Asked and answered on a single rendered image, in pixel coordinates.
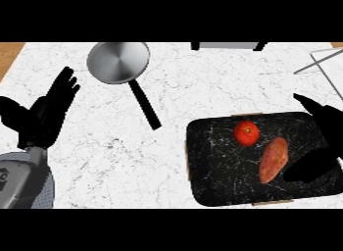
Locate grey appliance with black legs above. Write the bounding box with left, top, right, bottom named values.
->
left=189, top=41, right=269, bottom=52

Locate black marble tray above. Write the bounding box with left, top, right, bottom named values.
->
left=185, top=111, right=343, bottom=208

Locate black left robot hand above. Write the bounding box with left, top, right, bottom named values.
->
left=0, top=66, right=83, bottom=151

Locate red tomato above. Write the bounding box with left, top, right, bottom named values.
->
left=233, top=120, right=261, bottom=148

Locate silver frying pan black handle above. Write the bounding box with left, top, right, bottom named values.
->
left=85, top=41, right=164, bottom=131

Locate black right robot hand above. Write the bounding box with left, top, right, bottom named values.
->
left=282, top=92, right=343, bottom=183

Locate grey wire tiered shelf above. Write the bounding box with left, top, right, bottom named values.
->
left=292, top=43, right=343, bottom=120

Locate orange sweet potato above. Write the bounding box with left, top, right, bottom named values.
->
left=257, top=136, right=291, bottom=184

